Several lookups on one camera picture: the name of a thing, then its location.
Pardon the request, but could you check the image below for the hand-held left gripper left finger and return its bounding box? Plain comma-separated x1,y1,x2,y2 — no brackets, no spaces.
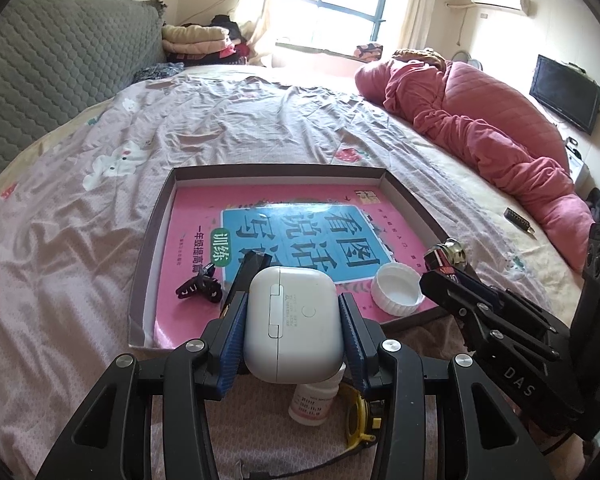
35,290,251,480

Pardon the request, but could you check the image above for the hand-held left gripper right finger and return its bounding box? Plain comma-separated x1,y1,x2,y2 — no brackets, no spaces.
337,292,556,480

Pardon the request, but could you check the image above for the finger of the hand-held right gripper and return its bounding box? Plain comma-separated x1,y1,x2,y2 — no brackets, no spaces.
450,266,577,342
419,269,600,432

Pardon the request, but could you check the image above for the red black battery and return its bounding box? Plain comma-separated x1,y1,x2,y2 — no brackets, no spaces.
427,245,462,281

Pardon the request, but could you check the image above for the white earbuds case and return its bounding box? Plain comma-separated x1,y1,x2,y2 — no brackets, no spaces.
243,266,345,385

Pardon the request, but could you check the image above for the white round lid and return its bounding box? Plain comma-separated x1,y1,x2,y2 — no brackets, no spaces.
371,262,426,316

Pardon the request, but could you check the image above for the white pill bottle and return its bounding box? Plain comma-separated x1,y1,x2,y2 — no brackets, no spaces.
287,362,348,423

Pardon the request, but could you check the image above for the yellow black wristwatch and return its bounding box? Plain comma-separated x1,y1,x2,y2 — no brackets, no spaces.
245,382,387,468

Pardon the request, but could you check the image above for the shallow cardboard box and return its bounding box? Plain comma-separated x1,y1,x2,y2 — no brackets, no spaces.
128,164,453,351

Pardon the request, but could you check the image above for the person's right forearm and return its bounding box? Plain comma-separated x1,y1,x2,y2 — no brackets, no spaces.
540,430,600,480

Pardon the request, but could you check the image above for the black hair clip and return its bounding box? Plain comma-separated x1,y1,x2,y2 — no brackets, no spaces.
175,262,223,306

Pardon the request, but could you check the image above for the small black rectangular object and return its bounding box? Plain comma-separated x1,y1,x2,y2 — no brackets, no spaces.
503,208,536,235

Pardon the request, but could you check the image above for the pink book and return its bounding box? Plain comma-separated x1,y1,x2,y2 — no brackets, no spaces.
152,182,443,348

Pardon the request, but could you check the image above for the pink quilt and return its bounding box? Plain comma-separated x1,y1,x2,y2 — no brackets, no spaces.
355,50,596,273

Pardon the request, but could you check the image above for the pink printed bed sheet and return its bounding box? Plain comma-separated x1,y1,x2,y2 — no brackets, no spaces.
0,67,588,480

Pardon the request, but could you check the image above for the black television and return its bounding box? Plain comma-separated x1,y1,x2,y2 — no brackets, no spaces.
529,54,600,136

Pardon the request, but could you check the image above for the electric fan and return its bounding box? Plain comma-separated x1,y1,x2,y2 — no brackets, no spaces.
450,50,483,68

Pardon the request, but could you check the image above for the yellow knitted cloth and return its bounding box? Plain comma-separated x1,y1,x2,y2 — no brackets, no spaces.
392,47,448,66

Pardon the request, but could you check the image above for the dark patterned cloth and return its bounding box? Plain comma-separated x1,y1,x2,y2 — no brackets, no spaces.
132,62,186,83

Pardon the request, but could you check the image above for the cream curtain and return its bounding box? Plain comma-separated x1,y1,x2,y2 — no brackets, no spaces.
232,0,291,66
405,0,441,53

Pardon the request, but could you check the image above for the white air conditioner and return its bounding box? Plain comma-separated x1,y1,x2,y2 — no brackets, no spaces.
469,0,531,16

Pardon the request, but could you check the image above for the stack of folded clothes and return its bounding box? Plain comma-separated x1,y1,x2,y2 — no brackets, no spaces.
161,15,253,67

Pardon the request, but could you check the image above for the window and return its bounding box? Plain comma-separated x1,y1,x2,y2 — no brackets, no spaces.
275,0,421,56

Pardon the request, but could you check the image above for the grey quilted headboard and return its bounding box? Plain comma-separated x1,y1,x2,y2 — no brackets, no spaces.
0,0,166,196

